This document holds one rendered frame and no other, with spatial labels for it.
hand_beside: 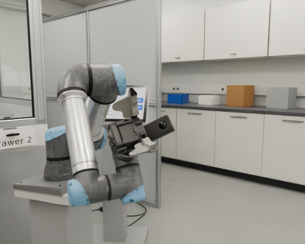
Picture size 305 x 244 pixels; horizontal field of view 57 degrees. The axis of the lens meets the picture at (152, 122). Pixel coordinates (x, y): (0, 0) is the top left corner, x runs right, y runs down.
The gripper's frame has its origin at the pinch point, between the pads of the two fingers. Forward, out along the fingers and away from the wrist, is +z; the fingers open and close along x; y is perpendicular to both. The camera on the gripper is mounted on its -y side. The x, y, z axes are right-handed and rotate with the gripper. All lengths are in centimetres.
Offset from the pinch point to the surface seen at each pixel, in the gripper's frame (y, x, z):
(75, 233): 27, -17, -83
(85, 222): 21, -14, -89
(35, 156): 41, 37, -135
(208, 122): -157, 52, -277
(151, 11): -84, 140, -147
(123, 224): -1, -24, -164
